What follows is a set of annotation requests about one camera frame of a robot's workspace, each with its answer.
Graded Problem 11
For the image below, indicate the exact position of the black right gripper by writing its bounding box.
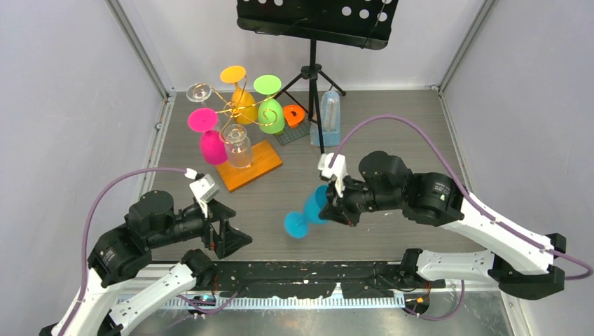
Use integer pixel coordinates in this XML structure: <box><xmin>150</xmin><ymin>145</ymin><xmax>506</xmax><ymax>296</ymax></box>
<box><xmin>319</xmin><ymin>171</ymin><xmax>403</xmax><ymax>227</ymax></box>

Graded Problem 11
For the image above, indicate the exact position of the clear wine glass front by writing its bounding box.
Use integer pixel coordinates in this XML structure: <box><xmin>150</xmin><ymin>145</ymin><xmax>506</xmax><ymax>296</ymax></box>
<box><xmin>222</xmin><ymin>124</ymin><xmax>254</xmax><ymax>169</ymax></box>

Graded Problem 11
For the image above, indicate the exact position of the black music stand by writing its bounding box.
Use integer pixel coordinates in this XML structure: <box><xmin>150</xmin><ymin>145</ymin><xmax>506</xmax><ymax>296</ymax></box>
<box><xmin>236</xmin><ymin>0</ymin><xmax>399</xmax><ymax>135</ymax></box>

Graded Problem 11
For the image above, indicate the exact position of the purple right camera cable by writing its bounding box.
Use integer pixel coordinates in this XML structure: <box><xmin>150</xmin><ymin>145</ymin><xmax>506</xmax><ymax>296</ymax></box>
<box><xmin>326</xmin><ymin>114</ymin><xmax>594</xmax><ymax>281</ymax></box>

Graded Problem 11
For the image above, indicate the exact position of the purple camera cable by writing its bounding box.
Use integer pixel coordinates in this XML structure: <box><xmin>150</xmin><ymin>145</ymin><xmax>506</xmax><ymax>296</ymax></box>
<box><xmin>55</xmin><ymin>167</ymin><xmax>198</xmax><ymax>336</ymax></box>
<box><xmin>326</xmin><ymin>114</ymin><xmax>594</xmax><ymax>281</ymax></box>

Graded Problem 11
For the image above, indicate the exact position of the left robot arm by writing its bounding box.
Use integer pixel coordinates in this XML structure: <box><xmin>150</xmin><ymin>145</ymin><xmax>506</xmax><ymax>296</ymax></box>
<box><xmin>39</xmin><ymin>190</ymin><xmax>253</xmax><ymax>335</ymax></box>

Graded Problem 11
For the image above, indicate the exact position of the pink wine glass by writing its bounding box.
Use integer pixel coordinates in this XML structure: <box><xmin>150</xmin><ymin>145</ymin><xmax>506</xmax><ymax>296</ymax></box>
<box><xmin>188</xmin><ymin>108</ymin><xmax>228</xmax><ymax>165</ymax></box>

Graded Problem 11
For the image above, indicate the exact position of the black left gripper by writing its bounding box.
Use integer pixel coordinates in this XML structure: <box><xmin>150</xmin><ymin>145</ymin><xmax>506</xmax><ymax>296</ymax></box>
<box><xmin>151</xmin><ymin>195</ymin><xmax>254</xmax><ymax>256</ymax></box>

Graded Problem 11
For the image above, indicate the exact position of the clear wine glass back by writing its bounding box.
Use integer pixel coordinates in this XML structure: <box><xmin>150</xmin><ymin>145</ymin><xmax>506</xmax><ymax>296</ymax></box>
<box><xmin>186</xmin><ymin>83</ymin><xmax>212</xmax><ymax>105</ymax></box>

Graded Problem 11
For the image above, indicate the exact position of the orange wine glass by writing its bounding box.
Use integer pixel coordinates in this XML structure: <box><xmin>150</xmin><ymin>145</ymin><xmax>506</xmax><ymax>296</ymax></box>
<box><xmin>220</xmin><ymin>65</ymin><xmax>258</xmax><ymax>125</ymax></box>

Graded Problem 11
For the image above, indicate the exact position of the green wine glass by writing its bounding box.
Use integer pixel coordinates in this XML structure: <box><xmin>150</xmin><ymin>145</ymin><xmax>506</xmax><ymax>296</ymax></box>
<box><xmin>254</xmin><ymin>74</ymin><xmax>285</xmax><ymax>134</ymax></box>

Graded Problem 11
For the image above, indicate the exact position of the clear wine glass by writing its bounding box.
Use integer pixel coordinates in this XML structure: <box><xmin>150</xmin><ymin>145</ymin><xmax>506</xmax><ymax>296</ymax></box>
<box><xmin>186</xmin><ymin>83</ymin><xmax>212</xmax><ymax>105</ymax></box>
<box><xmin>222</xmin><ymin>124</ymin><xmax>254</xmax><ymax>169</ymax></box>

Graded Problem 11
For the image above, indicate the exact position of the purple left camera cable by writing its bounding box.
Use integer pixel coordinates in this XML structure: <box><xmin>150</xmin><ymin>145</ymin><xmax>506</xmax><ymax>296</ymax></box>
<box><xmin>55</xmin><ymin>167</ymin><xmax>198</xmax><ymax>336</ymax></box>

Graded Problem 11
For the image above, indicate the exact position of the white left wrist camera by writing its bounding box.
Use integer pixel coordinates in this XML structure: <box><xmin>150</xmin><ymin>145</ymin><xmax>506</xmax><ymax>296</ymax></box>
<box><xmin>189</xmin><ymin>174</ymin><xmax>220</xmax><ymax>218</ymax></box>

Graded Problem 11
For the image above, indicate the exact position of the grey building plate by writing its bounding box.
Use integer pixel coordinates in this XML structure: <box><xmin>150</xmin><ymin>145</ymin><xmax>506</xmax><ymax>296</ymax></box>
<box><xmin>275</xmin><ymin>120</ymin><xmax>310</xmax><ymax>146</ymax></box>

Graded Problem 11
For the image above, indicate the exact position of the gold wire wine glass rack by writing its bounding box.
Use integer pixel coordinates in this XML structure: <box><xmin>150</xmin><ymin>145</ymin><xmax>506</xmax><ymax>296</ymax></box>
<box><xmin>186</xmin><ymin>83</ymin><xmax>282</xmax><ymax>193</ymax></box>

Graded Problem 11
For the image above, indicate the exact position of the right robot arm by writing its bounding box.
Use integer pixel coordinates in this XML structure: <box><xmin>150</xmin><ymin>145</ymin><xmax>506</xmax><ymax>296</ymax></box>
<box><xmin>317</xmin><ymin>150</ymin><xmax>567</xmax><ymax>300</ymax></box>

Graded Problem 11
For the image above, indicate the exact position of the blue wine glass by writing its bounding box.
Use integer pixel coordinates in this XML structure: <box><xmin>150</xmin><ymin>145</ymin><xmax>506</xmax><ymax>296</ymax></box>
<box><xmin>284</xmin><ymin>185</ymin><xmax>328</xmax><ymax>239</ymax></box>

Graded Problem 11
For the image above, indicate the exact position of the orange ring toy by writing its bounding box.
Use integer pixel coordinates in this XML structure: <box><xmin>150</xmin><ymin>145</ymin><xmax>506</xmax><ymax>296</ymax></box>
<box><xmin>283</xmin><ymin>104</ymin><xmax>306</xmax><ymax>129</ymax></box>

